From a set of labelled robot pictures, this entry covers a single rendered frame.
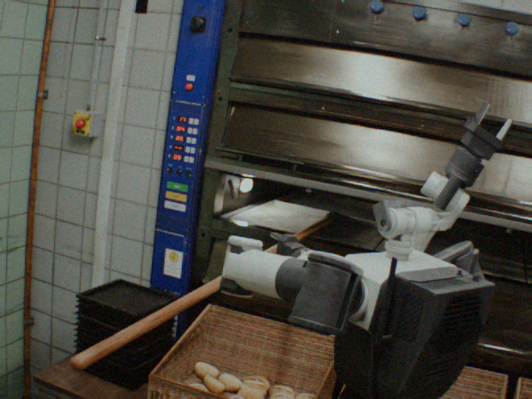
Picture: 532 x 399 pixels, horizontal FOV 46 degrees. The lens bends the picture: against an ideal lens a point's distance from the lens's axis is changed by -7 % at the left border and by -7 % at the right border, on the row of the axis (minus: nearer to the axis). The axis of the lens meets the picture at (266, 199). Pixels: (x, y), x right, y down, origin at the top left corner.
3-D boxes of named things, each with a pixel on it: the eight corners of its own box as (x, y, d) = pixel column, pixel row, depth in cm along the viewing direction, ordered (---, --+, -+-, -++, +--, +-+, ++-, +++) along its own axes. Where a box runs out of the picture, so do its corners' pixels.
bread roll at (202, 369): (218, 366, 248) (210, 378, 245) (222, 374, 253) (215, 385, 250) (195, 358, 252) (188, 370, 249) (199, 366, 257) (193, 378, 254)
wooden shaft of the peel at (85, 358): (80, 374, 119) (80, 361, 119) (67, 370, 120) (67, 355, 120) (332, 222, 277) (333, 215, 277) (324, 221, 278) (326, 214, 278)
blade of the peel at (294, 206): (397, 232, 277) (397, 226, 276) (273, 206, 295) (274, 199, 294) (410, 218, 310) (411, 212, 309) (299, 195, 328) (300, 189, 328)
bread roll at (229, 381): (241, 378, 241) (233, 388, 238) (245, 389, 245) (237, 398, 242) (220, 368, 246) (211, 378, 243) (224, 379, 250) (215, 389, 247)
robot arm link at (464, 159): (511, 147, 163) (486, 186, 166) (498, 138, 172) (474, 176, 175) (474, 122, 160) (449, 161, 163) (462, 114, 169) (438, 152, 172)
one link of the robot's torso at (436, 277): (480, 404, 145) (518, 260, 138) (378, 441, 125) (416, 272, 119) (395, 358, 169) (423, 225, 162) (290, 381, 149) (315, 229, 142)
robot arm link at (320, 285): (294, 316, 141) (343, 330, 131) (265, 307, 135) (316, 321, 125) (309, 264, 143) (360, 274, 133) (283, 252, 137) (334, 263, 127)
